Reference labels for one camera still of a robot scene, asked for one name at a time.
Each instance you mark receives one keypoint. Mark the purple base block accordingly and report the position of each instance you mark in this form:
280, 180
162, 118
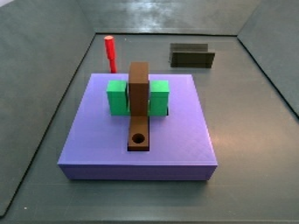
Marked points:
121, 147

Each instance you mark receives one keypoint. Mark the black angle fixture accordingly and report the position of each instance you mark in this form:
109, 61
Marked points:
191, 55

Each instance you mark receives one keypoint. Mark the brown L-shaped block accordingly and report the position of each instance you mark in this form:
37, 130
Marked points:
137, 99

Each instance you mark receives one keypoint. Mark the green right block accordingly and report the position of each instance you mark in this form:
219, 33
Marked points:
159, 93

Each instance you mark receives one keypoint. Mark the red peg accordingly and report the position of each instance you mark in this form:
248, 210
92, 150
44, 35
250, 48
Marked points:
111, 53

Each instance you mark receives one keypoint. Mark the green block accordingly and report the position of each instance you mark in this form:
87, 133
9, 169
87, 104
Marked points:
116, 96
159, 93

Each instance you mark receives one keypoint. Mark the green left block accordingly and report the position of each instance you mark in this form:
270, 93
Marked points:
116, 96

